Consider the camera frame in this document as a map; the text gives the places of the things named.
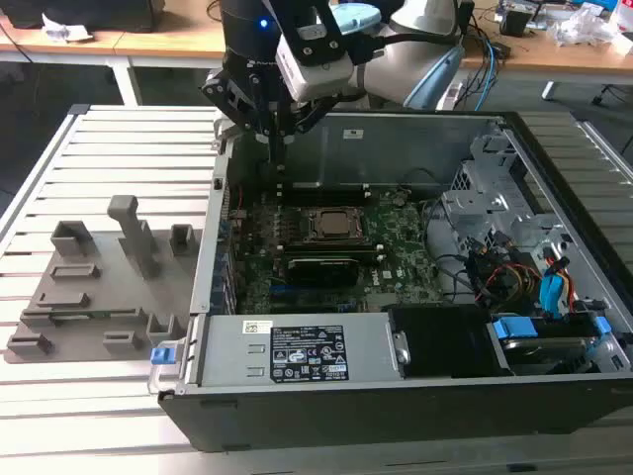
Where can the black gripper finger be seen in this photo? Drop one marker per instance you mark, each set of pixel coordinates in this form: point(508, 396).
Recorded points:
point(306, 116)
point(237, 101)

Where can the green RAM stick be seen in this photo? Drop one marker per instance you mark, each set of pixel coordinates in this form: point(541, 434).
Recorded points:
point(94, 314)

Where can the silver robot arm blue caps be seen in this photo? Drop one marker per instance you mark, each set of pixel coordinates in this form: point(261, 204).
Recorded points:
point(386, 69)

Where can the black RAM slot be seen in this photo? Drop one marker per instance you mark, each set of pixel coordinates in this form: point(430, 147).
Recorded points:
point(376, 257)
point(326, 246)
point(326, 198)

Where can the silver CPU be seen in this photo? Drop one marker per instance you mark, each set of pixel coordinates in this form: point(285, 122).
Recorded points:
point(338, 222)

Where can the round coin cell battery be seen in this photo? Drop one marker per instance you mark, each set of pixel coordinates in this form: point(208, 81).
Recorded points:
point(399, 200)

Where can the white power strip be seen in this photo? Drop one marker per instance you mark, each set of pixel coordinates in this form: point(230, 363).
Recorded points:
point(450, 94)

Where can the black graphics card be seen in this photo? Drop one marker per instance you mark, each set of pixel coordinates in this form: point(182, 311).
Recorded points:
point(321, 272)

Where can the green motherboard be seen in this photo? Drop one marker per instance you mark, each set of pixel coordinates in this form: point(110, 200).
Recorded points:
point(395, 247)

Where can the crumpled white paper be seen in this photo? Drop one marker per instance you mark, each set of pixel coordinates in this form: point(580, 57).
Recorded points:
point(64, 28)

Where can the black computer tower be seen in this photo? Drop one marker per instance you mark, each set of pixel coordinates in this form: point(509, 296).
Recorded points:
point(466, 15)

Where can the metal drive cage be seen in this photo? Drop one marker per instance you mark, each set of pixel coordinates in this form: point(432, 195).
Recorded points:
point(475, 208)

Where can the wooden desk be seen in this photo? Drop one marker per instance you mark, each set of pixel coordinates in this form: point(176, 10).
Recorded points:
point(544, 54)
point(54, 44)

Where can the grey parts rack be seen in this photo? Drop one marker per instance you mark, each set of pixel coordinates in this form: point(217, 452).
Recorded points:
point(109, 267)

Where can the small black box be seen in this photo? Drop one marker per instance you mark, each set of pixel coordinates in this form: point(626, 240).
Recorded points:
point(515, 22)

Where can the grey power supply with label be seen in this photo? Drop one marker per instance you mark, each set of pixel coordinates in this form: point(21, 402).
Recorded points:
point(237, 356)

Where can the blue case latch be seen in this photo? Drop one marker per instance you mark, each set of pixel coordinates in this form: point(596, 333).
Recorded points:
point(161, 357)

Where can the clear plastic bags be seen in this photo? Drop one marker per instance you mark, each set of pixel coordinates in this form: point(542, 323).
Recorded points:
point(578, 25)

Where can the black open PC case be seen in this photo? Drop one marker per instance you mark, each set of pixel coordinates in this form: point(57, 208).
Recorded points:
point(346, 420)

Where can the hard disk in blue carrier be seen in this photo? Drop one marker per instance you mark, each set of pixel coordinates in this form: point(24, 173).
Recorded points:
point(534, 346)

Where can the red white box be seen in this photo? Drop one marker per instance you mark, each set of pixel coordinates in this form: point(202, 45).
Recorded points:
point(623, 25)

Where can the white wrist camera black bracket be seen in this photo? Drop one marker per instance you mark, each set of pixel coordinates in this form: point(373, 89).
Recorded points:
point(316, 74)

